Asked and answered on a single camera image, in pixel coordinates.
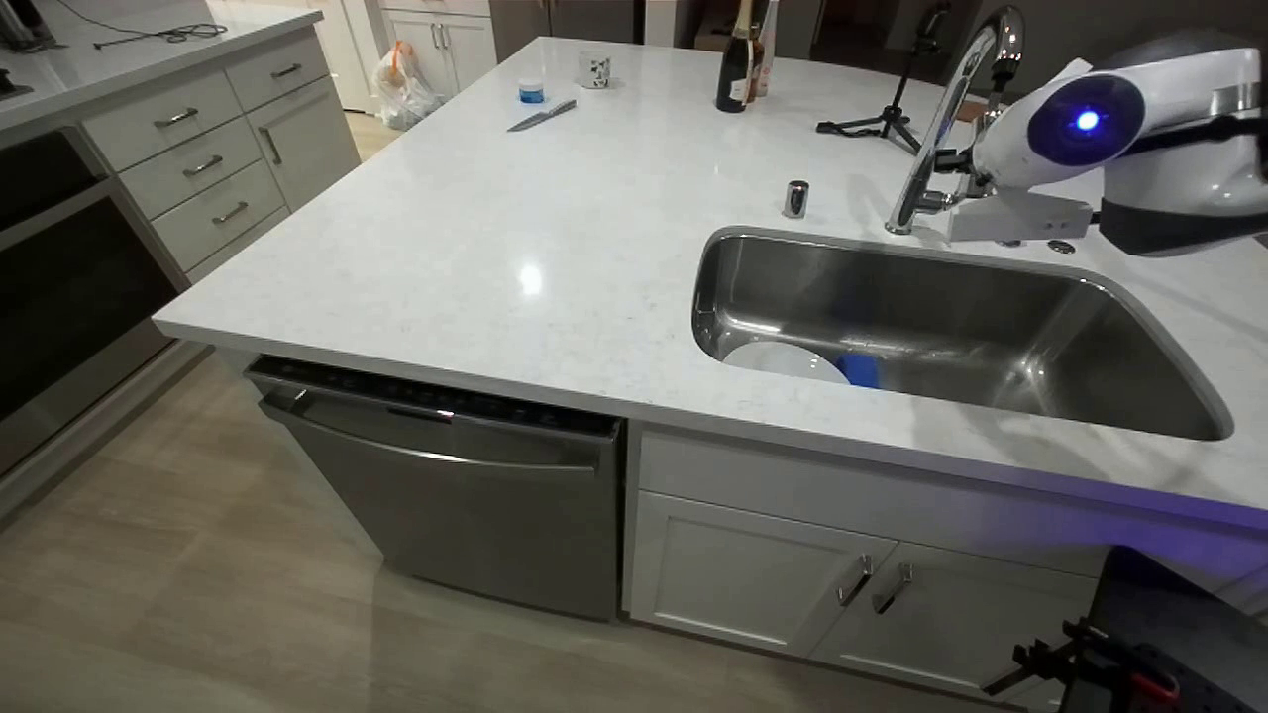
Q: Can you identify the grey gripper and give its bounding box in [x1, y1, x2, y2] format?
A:
[946, 183, 1100, 248]

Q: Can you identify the chrome pull-down kitchen faucet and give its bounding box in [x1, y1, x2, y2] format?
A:
[885, 2, 1025, 238]

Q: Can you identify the stainless steel sink basin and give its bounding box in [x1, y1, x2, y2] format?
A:
[688, 223, 1238, 443]

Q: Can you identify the round wooden coaster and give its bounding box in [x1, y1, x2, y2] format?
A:
[954, 91, 1001, 132]

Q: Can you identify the small black tripod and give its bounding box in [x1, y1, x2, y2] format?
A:
[814, 2, 958, 158]

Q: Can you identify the blue sponge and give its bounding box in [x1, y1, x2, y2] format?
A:
[835, 349, 889, 393]

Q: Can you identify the white plate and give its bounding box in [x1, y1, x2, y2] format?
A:
[720, 337, 852, 386]

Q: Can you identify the brown box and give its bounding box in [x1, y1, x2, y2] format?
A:
[742, 0, 786, 106]

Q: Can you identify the dark glass bottle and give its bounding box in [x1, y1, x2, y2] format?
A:
[712, 0, 756, 114]

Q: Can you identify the white sink front panel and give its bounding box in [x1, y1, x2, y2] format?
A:
[631, 423, 1140, 567]

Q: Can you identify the white cabinet door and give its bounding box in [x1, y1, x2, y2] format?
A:
[626, 487, 876, 657]
[824, 540, 1106, 705]

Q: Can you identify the black clamp stand, red part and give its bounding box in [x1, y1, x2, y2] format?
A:
[983, 615, 1185, 713]

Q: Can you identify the dark robot cart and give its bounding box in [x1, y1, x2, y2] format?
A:
[1082, 545, 1268, 713]

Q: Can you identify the white background cabinet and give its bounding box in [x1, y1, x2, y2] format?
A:
[374, 0, 502, 104]

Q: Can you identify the white plastic bag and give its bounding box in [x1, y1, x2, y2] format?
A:
[374, 34, 444, 132]

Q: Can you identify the stainless steel dishwasher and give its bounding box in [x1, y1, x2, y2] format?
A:
[247, 349, 626, 625]

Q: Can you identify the grey cabinet door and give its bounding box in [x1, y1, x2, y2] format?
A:
[247, 77, 363, 208]

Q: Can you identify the grey cabinet drawer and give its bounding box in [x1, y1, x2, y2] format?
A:
[149, 158, 289, 273]
[83, 67, 247, 174]
[227, 31, 332, 112]
[120, 114, 268, 223]

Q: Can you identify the black built-in oven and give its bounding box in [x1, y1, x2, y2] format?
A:
[0, 122, 182, 427]

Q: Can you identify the silver cabinet door handle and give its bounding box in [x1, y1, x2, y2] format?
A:
[868, 562, 915, 619]
[834, 551, 880, 609]

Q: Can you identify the thin dark cable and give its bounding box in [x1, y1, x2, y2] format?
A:
[90, 18, 229, 51]

